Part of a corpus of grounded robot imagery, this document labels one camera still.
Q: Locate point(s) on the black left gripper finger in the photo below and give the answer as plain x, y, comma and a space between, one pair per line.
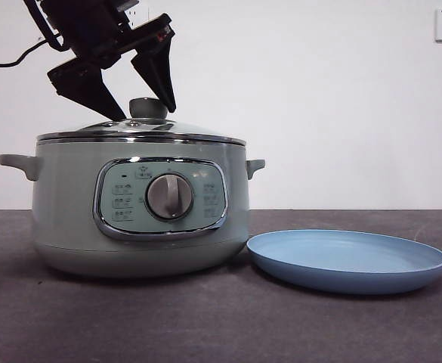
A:
158, 72
88, 90

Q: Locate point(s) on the glass lid with green knob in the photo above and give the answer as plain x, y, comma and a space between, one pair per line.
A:
147, 107

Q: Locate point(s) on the pale green electric steamer pot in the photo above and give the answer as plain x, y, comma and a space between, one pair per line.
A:
65, 211

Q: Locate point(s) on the blue round plate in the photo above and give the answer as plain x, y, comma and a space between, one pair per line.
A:
341, 261

